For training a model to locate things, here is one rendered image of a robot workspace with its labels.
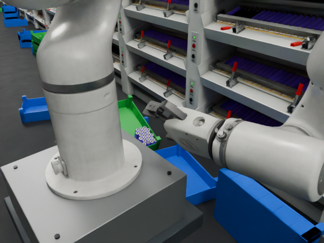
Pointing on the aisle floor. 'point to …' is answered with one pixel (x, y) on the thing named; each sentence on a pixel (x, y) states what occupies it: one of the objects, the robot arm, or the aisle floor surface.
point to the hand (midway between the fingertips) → (162, 121)
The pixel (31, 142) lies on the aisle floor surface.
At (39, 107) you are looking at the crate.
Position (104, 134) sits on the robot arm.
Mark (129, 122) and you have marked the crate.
